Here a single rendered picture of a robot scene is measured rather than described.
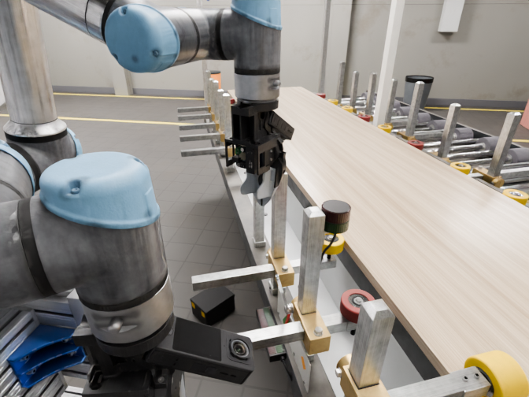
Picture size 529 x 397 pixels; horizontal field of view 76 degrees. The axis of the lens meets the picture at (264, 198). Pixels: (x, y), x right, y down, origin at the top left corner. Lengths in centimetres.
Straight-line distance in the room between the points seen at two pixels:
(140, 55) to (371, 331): 47
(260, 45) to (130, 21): 19
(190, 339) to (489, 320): 70
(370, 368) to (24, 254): 49
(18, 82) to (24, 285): 60
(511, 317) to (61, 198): 90
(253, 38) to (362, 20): 653
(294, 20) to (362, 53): 139
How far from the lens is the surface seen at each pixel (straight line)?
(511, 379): 73
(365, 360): 57
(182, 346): 37
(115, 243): 26
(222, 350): 39
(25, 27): 82
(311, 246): 72
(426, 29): 723
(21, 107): 85
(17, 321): 88
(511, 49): 772
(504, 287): 104
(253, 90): 56
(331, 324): 85
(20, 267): 27
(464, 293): 97
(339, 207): 70
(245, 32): 55
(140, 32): 45
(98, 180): 25
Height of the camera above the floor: 149
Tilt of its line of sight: 28 degrees down
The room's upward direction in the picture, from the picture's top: straight up
